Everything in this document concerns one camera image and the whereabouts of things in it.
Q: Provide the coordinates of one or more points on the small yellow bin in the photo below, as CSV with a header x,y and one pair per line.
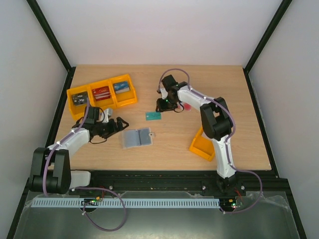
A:
x,y
202,147

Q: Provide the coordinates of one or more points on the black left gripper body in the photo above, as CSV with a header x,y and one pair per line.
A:
x,y
106,131

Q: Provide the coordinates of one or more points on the blue card stack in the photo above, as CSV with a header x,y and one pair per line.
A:
x,y
121,87

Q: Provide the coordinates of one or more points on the red card stack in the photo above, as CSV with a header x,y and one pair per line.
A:
x,y
101,93

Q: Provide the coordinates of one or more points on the white card with red circle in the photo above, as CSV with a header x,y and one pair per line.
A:
x,y
186,106

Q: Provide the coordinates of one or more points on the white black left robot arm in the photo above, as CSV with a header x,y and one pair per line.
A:
x,y
50,169

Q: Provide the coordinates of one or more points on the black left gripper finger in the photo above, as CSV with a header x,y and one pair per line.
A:
x,y
121,125
120,121

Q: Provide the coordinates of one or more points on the white slotted cable duct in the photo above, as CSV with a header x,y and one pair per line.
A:
x,y
192,203

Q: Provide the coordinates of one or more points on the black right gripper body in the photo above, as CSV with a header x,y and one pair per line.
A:
x,y
164,105

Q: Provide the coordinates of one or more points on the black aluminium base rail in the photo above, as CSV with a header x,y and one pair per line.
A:
x,y
205,183

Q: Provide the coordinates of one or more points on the black frame post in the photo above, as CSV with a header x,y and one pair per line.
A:
x,y
38,13
280,12

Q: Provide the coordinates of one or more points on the black right frame post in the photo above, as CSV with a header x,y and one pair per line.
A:
x,y
280,12

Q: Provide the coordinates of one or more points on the teal green card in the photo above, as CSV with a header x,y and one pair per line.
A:
x,y
153,116

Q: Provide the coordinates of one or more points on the yellow three-compartment bin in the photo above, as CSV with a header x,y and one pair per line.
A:
x,y
112,93

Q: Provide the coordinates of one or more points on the beige leather card holder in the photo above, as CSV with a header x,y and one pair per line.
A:
x,y
137,138

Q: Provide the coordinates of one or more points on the black left frame post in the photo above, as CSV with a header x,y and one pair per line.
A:
x,y
38,13

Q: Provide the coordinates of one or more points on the black card stack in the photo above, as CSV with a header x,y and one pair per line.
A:
x,y
80,98

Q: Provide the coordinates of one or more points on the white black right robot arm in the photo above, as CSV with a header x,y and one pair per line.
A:
x,y
216,120

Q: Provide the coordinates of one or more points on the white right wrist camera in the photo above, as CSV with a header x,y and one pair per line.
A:
x,y
163,93

